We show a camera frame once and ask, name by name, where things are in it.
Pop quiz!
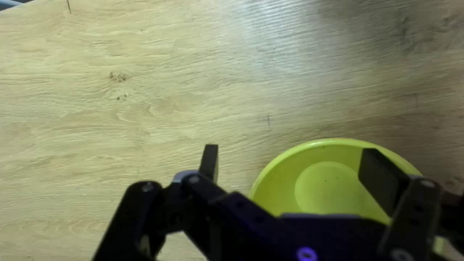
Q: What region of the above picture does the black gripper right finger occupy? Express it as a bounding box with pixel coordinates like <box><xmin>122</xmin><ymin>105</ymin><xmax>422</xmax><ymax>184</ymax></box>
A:
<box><xmin>359</xmin><ymin>146</ymin><xmax>464</xmax><ymax>261</ymax></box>

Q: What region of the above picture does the grey blue object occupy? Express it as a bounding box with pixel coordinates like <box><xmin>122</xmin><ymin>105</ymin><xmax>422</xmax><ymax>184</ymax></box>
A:
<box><xmin>0</xmin><ymin>0</ymin><xmax>34</xmax><ymax>11</ymax></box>

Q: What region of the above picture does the lime green plastic bowl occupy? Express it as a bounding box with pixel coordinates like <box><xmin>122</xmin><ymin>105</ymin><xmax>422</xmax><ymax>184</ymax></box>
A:
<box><xmin>250</xmin><ymin>137</ymin><xmax>449</xmax><ymax>255</ymax></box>

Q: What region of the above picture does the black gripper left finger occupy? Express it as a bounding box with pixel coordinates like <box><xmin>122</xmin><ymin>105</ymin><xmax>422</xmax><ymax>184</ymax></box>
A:
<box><xmin>92</xmin><ymin>143</ymin><xmax>283</xmax><ymax>261</ymax></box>

